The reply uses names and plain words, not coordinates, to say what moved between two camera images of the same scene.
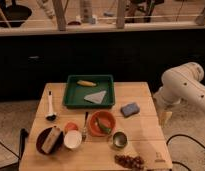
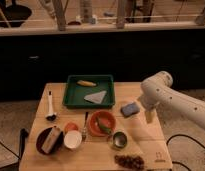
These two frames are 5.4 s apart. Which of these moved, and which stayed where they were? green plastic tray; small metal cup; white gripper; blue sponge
Moved: white gripper
Stayed: blue sponge; small metal cup; green plastic tray
